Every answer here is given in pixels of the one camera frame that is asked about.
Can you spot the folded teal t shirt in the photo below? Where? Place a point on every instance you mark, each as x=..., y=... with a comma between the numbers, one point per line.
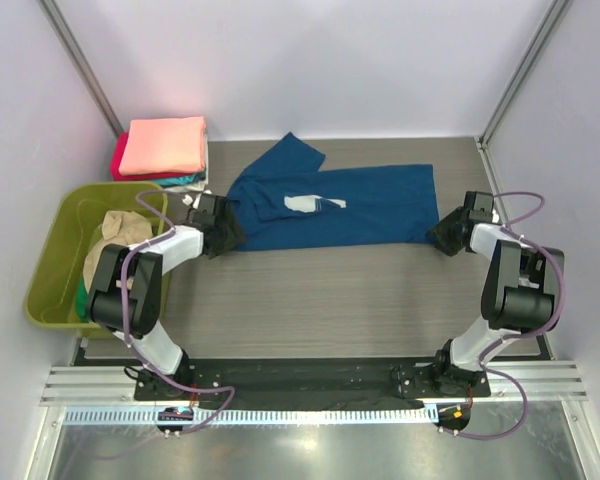
x=186, y=180

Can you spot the aluminium frame post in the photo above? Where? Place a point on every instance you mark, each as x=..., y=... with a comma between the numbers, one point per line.
x=556, y=11
x=78, y=59

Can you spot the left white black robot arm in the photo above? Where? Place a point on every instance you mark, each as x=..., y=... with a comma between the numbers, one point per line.
x=126, y=291

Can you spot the green t shirt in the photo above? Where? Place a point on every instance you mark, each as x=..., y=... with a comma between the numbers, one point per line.
x=81, y=302

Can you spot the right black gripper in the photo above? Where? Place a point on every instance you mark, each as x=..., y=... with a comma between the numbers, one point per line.
x=448, y=229

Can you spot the right aluminium frame post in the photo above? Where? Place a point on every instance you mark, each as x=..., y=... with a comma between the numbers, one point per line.
x=556, y=11

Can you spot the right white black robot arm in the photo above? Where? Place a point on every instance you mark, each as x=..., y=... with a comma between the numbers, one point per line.
x=522, y=296

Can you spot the folded magenta t shirt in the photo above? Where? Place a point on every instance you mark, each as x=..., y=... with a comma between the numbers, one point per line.
x=114, y=166

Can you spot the folded salmon pink t shirt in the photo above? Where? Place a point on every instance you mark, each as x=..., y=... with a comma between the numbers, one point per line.
x=164, y=145

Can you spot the white slotted cable duct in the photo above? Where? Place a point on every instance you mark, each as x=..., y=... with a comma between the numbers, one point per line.
x=163, y=416

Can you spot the left aluminium frame post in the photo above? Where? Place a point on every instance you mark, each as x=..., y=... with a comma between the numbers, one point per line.
x=78, y=59

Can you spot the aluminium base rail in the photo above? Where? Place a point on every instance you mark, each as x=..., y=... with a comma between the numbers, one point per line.
x=108, y=385

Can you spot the blue mickey t shirt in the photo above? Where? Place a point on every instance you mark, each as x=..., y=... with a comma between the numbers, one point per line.
x=286, y=200

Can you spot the olive green plastic bin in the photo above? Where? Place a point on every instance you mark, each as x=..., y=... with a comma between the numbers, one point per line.
x=51, y=299

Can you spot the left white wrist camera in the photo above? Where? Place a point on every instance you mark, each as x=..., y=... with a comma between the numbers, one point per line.
x=191, y=201

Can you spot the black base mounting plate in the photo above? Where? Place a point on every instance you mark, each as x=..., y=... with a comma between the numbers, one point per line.
x=331, y=379

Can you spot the beige t shirt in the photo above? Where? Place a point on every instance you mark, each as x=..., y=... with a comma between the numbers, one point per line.
x=122, y=228

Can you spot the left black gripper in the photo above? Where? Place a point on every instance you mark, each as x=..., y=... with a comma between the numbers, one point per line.
x=227, y=228

